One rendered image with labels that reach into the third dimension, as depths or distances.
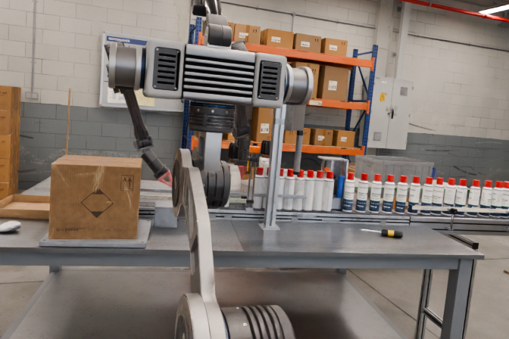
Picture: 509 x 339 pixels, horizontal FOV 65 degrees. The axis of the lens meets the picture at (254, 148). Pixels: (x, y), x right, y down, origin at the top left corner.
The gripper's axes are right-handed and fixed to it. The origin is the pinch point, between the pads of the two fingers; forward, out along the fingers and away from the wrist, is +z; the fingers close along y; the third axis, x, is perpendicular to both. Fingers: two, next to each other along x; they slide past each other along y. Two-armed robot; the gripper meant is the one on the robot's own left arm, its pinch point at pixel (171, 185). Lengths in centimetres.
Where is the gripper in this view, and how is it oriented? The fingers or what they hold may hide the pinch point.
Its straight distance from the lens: 194.6
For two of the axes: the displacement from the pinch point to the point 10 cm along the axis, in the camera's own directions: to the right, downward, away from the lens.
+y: -1.9, -0.9, 9.8
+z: 5.9, 7.9, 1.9
